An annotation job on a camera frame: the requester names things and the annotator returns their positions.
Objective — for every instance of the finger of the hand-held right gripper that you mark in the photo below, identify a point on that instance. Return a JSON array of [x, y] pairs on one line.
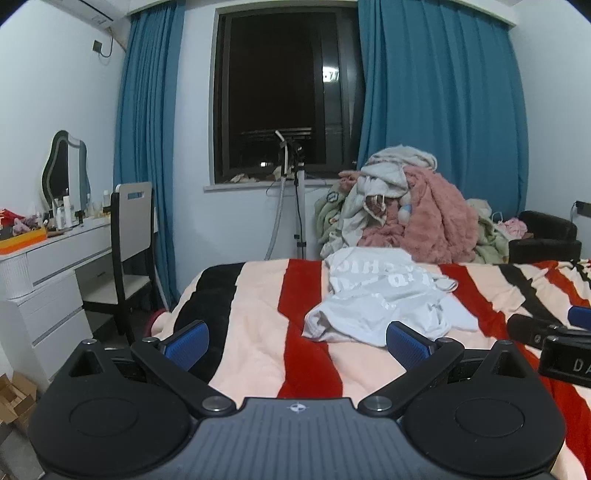
[[531, 330], [581, 316]]

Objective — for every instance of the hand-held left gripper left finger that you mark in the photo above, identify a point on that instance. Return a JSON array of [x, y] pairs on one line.
[[187, 345]]

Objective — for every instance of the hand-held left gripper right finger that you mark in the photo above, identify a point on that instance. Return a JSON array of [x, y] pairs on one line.
[[408, 345]]

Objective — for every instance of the white printed t-shirt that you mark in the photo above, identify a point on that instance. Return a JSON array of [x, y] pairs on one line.
[[369, 304]]

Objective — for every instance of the black armchair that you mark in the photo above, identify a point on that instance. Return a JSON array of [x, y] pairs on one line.
[[545, 249]]

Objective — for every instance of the striped fleece blanket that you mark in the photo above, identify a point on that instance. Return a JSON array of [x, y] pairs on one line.
[[258, 314]]

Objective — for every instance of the pale green cloth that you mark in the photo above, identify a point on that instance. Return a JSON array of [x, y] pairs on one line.
[[489, 244]]

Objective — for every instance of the small pink cloth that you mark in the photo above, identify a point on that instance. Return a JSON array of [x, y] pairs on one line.
[[513, 227]]

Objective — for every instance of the pink fluffy blanket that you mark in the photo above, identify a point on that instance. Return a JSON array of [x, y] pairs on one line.
[[438, 217]]

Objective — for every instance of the cream cloth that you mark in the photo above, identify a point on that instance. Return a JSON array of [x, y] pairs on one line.
[[480, 207]]

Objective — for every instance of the black and white chair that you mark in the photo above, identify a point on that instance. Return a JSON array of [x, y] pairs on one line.
[[134, 221]]

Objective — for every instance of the white dresser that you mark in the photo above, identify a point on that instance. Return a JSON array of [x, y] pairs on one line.
[[51, 286]]

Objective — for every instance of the pale green patterned blanket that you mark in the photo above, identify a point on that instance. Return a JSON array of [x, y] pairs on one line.
[[330, 217]]

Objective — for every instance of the grey white garment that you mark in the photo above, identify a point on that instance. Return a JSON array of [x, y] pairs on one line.
[[388, 177]]

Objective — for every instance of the white tripod stand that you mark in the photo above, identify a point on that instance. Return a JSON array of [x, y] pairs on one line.
[[300, 207]]

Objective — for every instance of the small beige cloth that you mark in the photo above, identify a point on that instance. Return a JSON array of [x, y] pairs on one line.
[[244, 177]]

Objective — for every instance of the cardboard box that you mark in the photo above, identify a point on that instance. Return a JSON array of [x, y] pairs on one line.
[[16, 401]]

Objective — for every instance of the cosmetic bottles group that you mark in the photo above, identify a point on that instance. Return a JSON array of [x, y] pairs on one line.
[[67, 210]]

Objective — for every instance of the orange box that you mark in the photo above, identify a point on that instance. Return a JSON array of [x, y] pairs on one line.
[[23, 241]]

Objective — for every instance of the narrow blue curtain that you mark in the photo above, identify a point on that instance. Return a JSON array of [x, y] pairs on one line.
[[147, 138]]

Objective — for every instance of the wavy vanity mirror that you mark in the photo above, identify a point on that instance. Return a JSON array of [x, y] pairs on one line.
[[57, 170]]

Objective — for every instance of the small red object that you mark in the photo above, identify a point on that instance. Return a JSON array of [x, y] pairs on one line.
[[9, 215]]

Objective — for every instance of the wide blue curtain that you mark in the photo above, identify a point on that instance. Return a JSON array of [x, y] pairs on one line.
[[438, 92]]

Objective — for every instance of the dark window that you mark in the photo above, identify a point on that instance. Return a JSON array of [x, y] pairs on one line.
[[268, 92]]

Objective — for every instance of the white air conditioner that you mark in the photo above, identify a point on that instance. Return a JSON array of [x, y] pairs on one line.
[[87, 8]]

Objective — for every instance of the grey wall socket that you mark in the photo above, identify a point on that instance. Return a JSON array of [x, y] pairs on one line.
[[97, 46]]

